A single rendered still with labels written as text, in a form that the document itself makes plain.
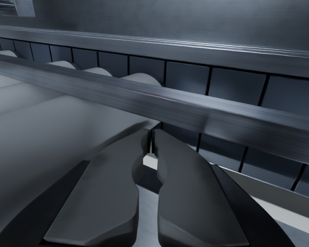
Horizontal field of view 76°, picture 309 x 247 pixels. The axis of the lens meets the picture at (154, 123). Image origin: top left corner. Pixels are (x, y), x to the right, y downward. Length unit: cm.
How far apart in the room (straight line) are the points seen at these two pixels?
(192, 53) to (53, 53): 17
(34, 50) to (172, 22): 18
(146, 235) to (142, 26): 27
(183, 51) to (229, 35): 5
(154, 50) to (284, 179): 15
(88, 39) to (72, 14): 9
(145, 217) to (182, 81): 19
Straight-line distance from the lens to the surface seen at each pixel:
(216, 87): 16
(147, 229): 31
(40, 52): 29
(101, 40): 21
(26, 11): 28
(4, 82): 20
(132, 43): 19
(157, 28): 23
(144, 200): 27
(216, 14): 21
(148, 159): 17
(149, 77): 17
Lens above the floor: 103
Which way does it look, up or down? 51 degrees down
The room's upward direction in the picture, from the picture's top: 127 degrees counter-clockwise
